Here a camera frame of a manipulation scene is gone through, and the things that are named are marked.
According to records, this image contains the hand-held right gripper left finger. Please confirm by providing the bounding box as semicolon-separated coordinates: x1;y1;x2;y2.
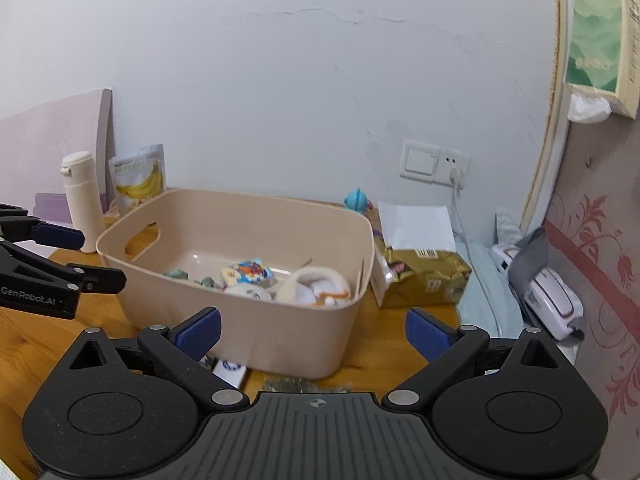
57;307;251;407

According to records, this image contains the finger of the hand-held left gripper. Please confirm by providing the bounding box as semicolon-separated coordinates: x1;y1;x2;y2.
0;203;86;251
0;240;127;295

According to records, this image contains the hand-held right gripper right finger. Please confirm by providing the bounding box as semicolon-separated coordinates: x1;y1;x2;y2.
382;307;578;407

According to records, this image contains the green checked scrunchie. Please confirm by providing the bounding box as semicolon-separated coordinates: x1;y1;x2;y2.
162;269;226;291

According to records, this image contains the cartoon tissue packet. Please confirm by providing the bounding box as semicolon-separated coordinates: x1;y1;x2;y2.
222;259;275;286

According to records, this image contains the pink plastic storage bin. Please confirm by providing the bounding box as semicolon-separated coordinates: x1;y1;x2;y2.
96;188;376;380

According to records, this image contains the grey white plush cat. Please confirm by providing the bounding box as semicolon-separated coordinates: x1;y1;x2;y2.
275;266;353;307

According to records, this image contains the white thermos bottle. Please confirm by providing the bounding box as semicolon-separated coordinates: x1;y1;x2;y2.
61;151;106;254

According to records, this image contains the blue patterned tissue pack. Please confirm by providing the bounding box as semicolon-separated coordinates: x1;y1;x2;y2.
212;357;247;386

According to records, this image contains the gold snack packet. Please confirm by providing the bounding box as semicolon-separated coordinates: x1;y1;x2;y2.
372;242;472;309

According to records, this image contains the light blue cloth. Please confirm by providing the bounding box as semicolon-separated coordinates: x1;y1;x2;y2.
457;210;531;341

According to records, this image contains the pink purple board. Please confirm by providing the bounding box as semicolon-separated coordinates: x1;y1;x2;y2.
0;88;115;241

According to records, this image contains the banana chip bag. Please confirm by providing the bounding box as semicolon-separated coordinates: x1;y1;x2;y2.
109;144;166;216

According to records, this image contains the white envelope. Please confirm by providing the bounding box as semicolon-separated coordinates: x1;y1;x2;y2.
377;201;458;253

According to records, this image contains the white handheld device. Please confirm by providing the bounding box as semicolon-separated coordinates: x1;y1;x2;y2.
490;244;585;343

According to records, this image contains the small blue toy figure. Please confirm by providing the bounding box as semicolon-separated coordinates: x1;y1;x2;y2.
344;187;373;213

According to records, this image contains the white tissue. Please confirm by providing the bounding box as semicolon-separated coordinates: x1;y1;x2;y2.
567;92;613;124

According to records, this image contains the green tissue box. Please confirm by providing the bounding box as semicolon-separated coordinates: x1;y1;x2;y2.
565;0;640;120

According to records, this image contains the grey strap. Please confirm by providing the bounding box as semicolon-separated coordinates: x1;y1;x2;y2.
507;227;548;286

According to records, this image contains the white wall switch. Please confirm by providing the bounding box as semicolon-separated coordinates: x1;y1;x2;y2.
400;141;442;182

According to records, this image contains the white wall socket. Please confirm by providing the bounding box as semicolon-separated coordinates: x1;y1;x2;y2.
437;149;472;188

